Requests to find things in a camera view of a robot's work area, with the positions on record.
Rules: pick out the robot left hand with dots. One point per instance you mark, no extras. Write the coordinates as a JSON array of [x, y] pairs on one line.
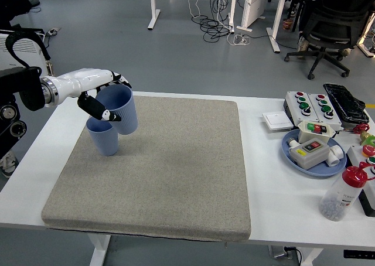
[[82, 80]]

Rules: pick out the blue ribbed plastic cup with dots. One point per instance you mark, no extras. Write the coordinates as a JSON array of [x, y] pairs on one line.
[[105, 141], [126, 113]]

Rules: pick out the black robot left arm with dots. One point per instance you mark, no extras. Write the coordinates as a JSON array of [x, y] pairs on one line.
[[23, 87]]

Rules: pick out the red instant noodle cup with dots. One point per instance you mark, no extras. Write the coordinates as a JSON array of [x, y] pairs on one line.
[[287, 25]]

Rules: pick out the grey power strip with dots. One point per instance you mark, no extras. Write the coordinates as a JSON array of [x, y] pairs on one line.
[[52, 31]]

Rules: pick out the white panel heater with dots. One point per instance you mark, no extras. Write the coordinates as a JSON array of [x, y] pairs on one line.
[[29, 52], [255, 5]]

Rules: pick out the white desk leg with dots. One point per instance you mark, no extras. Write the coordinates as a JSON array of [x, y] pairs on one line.
[[276, 23], [153, 8], [233, 5]]

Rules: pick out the person's shoe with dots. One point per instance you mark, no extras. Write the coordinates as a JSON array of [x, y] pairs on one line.
[[8, 165]]

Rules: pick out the grey-brown foam mat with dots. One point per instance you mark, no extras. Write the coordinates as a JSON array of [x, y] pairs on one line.
[[181, 160]]

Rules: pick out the white table leg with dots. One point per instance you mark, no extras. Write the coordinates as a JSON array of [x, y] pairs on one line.
[[312, 257], [99, 248]]

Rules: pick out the white four-button control box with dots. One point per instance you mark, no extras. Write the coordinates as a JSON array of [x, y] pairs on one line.
[[315, 105], [293, 103]]

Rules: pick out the white plug fitting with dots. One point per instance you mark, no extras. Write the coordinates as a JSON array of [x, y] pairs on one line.
[[292, 143]]

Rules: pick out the blue round plate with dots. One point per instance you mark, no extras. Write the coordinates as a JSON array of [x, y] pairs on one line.
[[322, 170]]

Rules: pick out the white pipe fitting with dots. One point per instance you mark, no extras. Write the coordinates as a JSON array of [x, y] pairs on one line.
[[335, 156]]

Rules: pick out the black plastic-wrapped tray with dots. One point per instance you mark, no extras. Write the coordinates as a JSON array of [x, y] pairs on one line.
[[345, 102]]

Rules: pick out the clear bottle red cap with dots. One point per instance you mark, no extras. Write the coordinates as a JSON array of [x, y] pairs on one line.
[[340, 195]]

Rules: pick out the black table control panel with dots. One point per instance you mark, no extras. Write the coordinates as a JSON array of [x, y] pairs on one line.
[[359, 254]]

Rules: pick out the white wall switch panel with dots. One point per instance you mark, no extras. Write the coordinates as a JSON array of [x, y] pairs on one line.
[[276, 121]]

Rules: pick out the white green-red switch box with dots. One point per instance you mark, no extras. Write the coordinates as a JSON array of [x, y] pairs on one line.
[[307, 135]]

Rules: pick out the grey red-button switch box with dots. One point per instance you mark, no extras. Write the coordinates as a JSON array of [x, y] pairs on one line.
[[309, 157]]

